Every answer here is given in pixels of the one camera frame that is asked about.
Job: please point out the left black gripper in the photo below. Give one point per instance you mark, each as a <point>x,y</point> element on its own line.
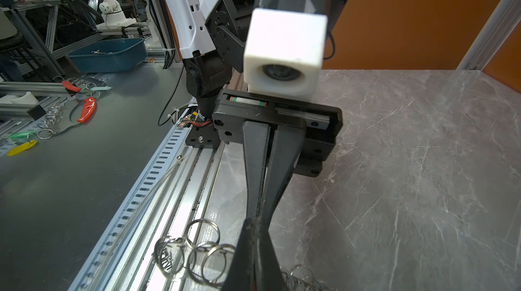
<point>300,135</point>

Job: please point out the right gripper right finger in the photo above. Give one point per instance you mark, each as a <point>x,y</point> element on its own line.
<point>268,275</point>

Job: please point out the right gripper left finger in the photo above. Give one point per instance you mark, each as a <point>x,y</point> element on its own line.
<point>241,273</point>

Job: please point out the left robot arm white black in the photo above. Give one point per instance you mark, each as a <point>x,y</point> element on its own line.
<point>213,35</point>

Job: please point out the red key tag on bench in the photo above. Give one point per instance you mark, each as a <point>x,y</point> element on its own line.
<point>89,108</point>

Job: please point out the blue plastic bin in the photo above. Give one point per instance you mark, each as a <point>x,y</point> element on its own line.
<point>110,56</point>

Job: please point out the yellow key tag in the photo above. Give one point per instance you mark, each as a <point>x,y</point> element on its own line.
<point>21,148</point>

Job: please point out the green key tag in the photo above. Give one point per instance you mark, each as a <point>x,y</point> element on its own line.
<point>23,137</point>

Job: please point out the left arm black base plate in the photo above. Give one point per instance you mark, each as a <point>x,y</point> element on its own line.
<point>203,137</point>

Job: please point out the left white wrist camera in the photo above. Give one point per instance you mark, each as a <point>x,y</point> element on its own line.
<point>284,53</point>

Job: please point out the aluminium front rail frame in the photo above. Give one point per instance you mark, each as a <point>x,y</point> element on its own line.
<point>176,228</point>

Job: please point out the left corner aluminium post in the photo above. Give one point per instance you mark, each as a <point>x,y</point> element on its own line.
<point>493,35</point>

